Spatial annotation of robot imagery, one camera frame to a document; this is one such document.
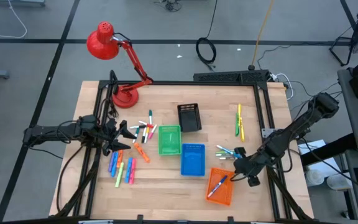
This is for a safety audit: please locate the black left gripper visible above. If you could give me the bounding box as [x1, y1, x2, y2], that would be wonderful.
[102, 118, 137, 157]

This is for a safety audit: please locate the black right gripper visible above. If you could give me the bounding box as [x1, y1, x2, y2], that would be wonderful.
[233, 146, 262, 179]

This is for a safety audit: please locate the blue pen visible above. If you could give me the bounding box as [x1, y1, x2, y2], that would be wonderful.
[216, 144, 244, 159]
[207, 175, 229, 198]

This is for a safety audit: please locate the purple highlighter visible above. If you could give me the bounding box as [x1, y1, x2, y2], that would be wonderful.
[108, 151, 116, 173]

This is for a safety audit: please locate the pink highlighter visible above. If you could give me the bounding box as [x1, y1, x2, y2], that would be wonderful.
[129, 158, 137, 185]

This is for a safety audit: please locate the orange plastic basket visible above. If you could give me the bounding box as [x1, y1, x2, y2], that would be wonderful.
[206, 167, 235, 207]

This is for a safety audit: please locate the green plastic basket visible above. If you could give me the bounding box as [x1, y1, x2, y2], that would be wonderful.
[157, 124, 182, 156]

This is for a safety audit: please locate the blue plastic basket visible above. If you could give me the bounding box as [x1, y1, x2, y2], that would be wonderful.
[180, 142, 206, 177]

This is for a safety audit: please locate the silver mounting plate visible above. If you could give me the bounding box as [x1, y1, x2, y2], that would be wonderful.
[261, 127, 275, 139]

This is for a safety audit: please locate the black plastic basket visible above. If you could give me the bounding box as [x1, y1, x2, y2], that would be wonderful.
[177, 103, 203, 133]

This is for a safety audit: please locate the white paper sheet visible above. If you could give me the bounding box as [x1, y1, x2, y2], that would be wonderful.
[297, 139, 344, 175]

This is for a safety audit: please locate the white round lid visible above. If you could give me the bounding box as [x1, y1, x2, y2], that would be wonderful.
[305, 169, 325, 187]
[326, 173, 353, 191]

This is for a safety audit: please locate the black perforated box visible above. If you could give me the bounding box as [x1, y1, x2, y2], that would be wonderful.
[193, 69, 270, 85]

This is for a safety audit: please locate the red desk lamp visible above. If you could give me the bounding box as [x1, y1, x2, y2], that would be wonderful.
[86, 21, 154, 109]

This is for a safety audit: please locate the grey metal base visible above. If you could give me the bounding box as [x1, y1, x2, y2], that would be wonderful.
[0, 0, 46, 7]

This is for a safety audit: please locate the black aluminium table frame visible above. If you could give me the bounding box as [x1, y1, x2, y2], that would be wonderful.
[48, 70, 315, 223]

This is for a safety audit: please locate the yellow hanging cable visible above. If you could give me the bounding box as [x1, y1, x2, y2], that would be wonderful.
[249, 0, 275, 71]

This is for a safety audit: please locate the white power cable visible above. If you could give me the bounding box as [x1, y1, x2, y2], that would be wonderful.
[268, 72, 295, 101]

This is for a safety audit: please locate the black hanging cable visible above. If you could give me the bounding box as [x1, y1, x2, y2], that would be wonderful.
[195, 0, 219, 72]

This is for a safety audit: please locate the black cable tangle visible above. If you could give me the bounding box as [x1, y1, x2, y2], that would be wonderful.
[153, 0, 183, 13]

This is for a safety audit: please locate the white floor cable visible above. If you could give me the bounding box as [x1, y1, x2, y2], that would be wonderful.
[0, 0, 28, 40]

